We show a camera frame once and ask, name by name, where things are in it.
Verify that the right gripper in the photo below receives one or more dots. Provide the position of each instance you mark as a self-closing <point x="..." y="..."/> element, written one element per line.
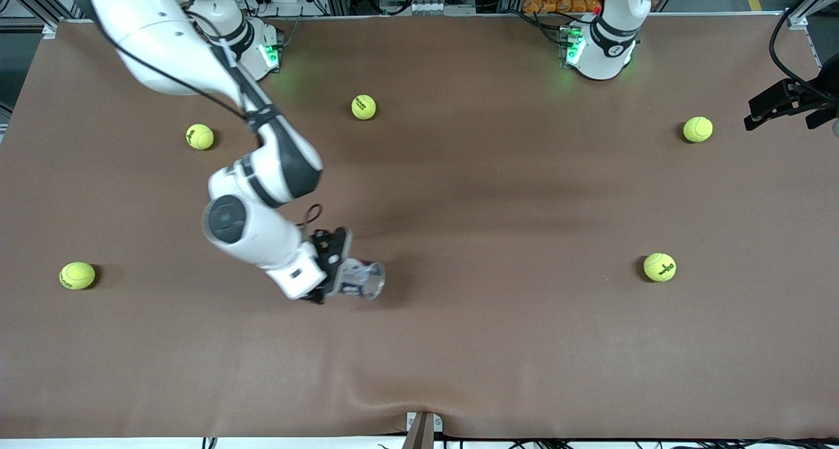
<point x="326" y="246"/>

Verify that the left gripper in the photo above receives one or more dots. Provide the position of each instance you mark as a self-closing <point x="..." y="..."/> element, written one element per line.
<point x="807" y="97"/>

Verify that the clear tennis ball can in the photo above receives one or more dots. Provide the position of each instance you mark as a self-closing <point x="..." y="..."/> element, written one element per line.
<point x="364" y="280"/>

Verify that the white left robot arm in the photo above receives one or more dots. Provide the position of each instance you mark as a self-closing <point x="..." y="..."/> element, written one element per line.
<point x="603" y="59"/>

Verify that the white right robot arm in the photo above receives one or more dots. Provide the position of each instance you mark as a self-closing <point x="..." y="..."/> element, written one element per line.
<point x="164" y="42"/>

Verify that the yellow-green tennis ball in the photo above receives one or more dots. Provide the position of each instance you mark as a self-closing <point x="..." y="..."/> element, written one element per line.
<point x="200" y="136"/>
<point x="77" y="275"/>
<point x="364" y="107"/>
<point x="697" y="129"/>
<point x="659" y="267"/>

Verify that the brown table mat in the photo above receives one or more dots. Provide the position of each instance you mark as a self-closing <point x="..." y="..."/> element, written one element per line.
<point x="491" y="239"/>

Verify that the metal mat clamp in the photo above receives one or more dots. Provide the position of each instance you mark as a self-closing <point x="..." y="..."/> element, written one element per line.
<point x="421" y="432"/>

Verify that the white electronic device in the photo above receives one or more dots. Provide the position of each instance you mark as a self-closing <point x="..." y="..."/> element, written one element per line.
<point x="426" y="8"/>

